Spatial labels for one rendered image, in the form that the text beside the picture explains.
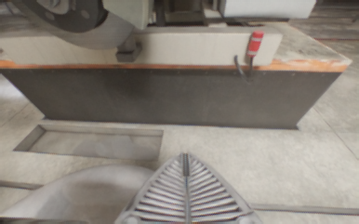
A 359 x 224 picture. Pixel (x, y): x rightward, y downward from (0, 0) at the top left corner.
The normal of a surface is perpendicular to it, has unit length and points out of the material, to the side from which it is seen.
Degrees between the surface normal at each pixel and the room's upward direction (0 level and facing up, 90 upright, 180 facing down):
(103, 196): 70
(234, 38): 90
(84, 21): 104
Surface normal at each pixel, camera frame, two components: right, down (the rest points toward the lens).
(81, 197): -0.02, 0.43
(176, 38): -0.07, 0.71
